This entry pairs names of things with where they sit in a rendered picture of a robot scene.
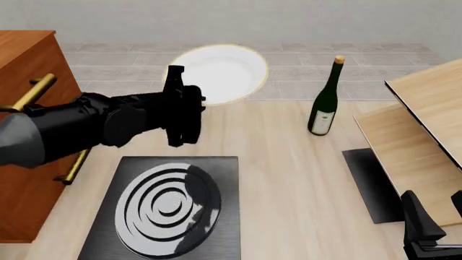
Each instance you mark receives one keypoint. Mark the white plate with gold rim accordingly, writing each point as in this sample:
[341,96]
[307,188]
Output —
[227,70]

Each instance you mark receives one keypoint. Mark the dark green wine bottle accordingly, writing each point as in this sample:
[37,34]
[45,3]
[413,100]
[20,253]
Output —
[323,108]

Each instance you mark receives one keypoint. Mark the flat black stove plate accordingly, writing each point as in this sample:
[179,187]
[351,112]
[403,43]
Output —
[162,205]

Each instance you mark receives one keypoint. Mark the pale wooden shelf rack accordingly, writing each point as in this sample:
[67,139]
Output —
[408,151]

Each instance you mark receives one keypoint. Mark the red-brown wooden cabinet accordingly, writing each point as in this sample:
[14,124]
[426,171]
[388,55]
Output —
[25,67]

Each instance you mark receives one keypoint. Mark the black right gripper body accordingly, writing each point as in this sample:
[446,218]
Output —
[433,250]

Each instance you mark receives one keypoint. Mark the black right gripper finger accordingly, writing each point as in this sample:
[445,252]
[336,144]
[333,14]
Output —
[418,219]
[458,203]

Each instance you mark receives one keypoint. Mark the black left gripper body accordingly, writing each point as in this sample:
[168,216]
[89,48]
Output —
[175,113]

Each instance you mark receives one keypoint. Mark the grey and black left robot arm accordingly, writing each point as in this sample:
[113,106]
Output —
[72,122]

